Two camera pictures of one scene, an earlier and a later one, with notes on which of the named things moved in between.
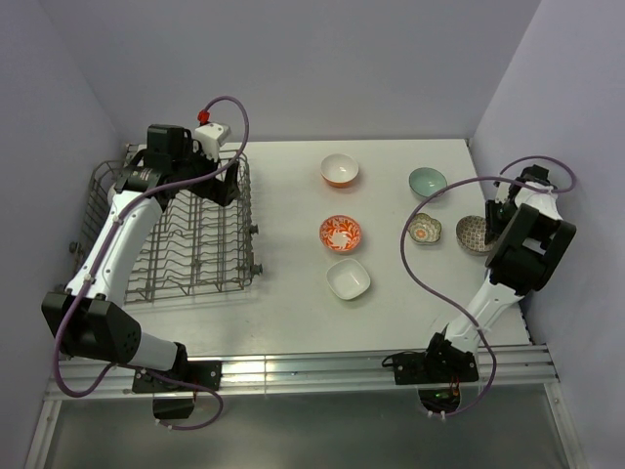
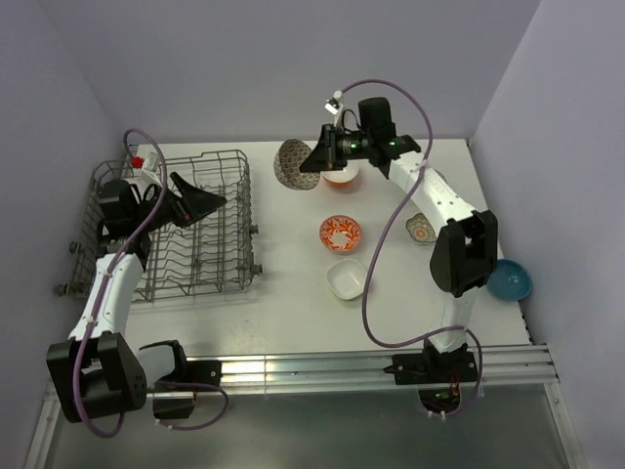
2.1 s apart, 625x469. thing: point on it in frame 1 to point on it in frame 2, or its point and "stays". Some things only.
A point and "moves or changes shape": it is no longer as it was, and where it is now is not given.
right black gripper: x=492 y=225 to x=324 y=156
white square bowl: x=348 y=278 stays
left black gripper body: x=217 y=191 to x=171 y=211
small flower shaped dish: x=425 y=229 stays
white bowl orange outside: x=339 y=170 stays
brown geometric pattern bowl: x=471 y=235 moves or changes shape
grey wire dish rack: x=192 y=247 stays
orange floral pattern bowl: x=340 y=234 stays
